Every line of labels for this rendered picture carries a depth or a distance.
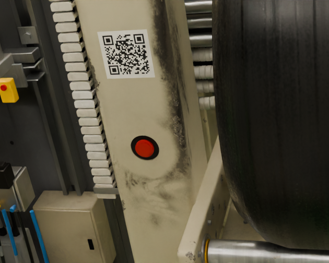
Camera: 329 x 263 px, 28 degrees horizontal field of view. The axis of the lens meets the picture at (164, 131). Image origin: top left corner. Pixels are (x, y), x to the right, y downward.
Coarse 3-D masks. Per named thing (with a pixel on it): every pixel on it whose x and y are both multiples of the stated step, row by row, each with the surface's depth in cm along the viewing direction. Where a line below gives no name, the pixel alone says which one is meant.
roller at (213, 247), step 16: (208, 240) 103; (224, 240) 102; (240, 240) 102; (208, 256) 101; (224, 256) 100; (240, 256) 99; (256, 256) 99; (272, 256) 98; (288, 256) 97; (304, 256) 97; (320, 256) 96
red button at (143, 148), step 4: (140, 140) 102; (144, 140) 102; (148, 140) 102; (136, 144) 102; (140, 144) 102; (144, 144) 102; (148, 144) 102; (152, 144) 102; (136, 148) 102; (140, 148) 102; (144, 148) 102; (148, 148) 102; (152, 148) 102; (140, 152) 103; (144, 152) 102; (148, 152) 102; (152, 152) 102; (144, 156) 103; (148, 156) 103
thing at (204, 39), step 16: (192, 0) 131; (208, 0) 130; (192, 16) 134; (208, 16) 133; (192, 32) 149; (208, 32) 135; (192, 48) 138; (208, 48) 137; (208, 64) 152; (208, 80) 141
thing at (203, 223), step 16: (208, 176) 113; (224, 176) 117; (208, 192) 109; (224, 192) 117; (192, 208) 106; (208, 208) 106; (224, 208) 118; (192, 224) 102; (208, 224) 105; (192, 240) 99; (192, 256) 97
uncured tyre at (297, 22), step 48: (240, 0) 71; (288, 0) 69; (240, 48) 71; (288, 48) 69; (240, 96) 72; (288, 96) 70; (240, 144) 75; (288, 144) 72; (240, 192) 81; (288, 192) 76; (288, 240) 85
